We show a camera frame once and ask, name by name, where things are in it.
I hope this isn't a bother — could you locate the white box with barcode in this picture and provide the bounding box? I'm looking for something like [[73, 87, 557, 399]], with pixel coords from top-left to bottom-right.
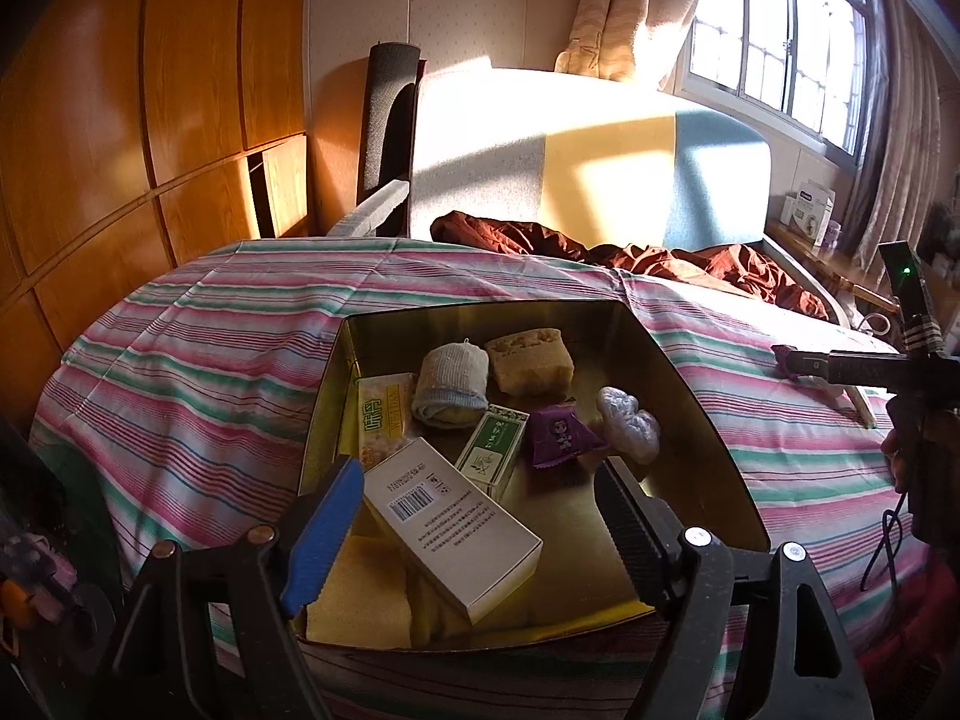
[[362, 436, 544, 625]]

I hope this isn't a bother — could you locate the patterned grey curtain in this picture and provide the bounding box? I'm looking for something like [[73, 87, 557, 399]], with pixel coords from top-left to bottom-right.
[[847, 0, 960, 278]]

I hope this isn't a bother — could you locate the green and white small box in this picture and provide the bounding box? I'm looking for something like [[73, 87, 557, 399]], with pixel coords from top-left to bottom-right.
[[454, 405, 530, 503]]

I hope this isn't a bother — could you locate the black mesh chair back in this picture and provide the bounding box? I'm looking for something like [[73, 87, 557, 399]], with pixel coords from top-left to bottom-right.
[[358, 43, 425, 237]]

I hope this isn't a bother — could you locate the large white carton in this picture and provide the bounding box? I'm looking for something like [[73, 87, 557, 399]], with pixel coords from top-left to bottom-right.
[[795, 178, 837, 245]]

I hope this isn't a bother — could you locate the gold cardboard box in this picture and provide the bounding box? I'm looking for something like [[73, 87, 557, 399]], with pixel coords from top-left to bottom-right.
[[296, 300, 773, 652]]

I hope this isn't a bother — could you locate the purple snack packet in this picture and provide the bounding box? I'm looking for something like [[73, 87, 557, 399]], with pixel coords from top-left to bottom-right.
[[525, 403, 608, 470]]

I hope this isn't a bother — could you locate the striped bed sheet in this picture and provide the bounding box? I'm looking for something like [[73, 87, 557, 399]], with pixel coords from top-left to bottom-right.
[[30, 236, 960, 720]]

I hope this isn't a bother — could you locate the red-brown blanket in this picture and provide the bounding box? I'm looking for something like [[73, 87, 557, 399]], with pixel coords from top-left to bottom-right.
[[430, 210, 833, 323]]

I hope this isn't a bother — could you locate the wooden desk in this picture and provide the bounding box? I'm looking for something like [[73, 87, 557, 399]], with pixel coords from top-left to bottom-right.
[[765, 221, 901, 316]]

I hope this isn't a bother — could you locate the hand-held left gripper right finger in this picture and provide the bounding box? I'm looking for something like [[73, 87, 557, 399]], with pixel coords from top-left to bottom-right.
[[592, 457, 875, 720]]

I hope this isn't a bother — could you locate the yellow-brown cake block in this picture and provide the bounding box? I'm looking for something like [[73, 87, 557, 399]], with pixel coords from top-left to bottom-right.
[[486, 328, 575, 397]]

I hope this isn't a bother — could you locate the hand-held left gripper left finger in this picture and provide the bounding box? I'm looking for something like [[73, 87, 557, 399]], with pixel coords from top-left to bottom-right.
[[109, 454, 366, 720]]

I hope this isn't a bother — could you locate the yellow sponge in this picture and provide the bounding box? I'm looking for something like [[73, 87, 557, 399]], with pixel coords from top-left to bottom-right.
[[306, 532, 413, 647]]

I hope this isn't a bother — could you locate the person's right hand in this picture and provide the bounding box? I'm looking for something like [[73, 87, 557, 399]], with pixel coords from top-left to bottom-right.
[[881, 424, 920, 500]]

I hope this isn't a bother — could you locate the white sock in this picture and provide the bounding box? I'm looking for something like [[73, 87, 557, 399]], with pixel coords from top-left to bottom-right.
[[411, 339, 490, 432]]

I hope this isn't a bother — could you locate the grey bed rail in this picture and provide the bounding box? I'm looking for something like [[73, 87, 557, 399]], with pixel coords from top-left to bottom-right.
[[757, 232, 856, 325], [322, 180, 412, 239]]

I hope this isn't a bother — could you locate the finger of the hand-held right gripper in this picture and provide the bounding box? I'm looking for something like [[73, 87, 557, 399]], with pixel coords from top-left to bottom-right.
[[780, 349, 905, 392]]

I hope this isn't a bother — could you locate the white plastic wrap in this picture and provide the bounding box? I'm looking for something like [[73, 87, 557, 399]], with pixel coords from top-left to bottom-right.
[[596, 386, 662, 464]]

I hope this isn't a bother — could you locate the beige flat stick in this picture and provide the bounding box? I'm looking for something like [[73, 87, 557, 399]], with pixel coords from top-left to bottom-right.
[[825, 382, 878, 430]]

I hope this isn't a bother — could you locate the beige curtain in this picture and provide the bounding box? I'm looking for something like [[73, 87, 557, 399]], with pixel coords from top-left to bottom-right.
[[555, 0, 710, 91]]

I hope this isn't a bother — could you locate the white snack packet yellow label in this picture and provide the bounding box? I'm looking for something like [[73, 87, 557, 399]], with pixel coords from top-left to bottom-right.
[[354, 371, 421, 470]]

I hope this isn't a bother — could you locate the window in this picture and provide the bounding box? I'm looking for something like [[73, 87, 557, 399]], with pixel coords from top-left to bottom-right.
[[675, 0, 878, 166]]

